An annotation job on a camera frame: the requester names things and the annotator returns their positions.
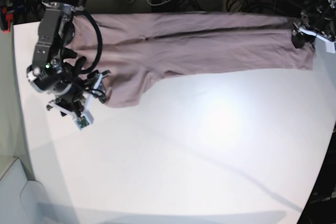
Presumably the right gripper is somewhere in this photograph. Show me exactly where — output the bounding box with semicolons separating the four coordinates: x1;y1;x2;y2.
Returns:
59;73;108;111

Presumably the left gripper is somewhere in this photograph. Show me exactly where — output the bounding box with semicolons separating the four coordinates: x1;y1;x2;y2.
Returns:
291;11;335;49

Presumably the mauve t-shirt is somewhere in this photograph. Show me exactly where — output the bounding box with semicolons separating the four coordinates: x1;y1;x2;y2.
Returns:
62;11;317;109

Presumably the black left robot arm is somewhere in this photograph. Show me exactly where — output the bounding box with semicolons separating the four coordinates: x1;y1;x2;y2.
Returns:
291;0;335;54

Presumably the red and black clamp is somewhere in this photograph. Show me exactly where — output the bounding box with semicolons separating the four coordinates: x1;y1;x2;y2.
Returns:
1;0;17;33

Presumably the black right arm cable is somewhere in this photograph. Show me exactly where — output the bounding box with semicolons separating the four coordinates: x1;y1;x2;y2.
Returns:
75;11;103;75

